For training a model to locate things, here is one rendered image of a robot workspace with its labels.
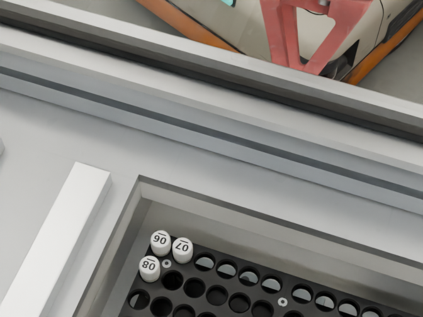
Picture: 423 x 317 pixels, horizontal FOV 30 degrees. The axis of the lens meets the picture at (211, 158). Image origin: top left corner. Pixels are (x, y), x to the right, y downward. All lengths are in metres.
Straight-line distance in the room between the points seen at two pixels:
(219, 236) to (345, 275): 0.09
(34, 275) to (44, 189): 0.06
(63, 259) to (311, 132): 0.15
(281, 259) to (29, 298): 0.20
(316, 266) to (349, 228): 0.11
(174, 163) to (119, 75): 0.06
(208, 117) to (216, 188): 0.04
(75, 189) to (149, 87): 0.07
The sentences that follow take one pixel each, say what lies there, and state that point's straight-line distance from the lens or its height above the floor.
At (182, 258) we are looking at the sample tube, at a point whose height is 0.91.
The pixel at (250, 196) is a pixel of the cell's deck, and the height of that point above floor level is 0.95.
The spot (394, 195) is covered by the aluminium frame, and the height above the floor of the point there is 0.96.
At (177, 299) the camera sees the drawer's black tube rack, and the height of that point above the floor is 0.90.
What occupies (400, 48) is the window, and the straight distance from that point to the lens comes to 0.38.
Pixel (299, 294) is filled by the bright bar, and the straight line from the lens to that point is 0.54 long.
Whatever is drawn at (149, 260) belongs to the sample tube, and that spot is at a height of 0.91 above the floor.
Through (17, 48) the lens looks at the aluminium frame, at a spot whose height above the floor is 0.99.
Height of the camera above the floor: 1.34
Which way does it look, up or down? 58 degrees down
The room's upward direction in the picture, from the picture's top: 1 degrees clockwise
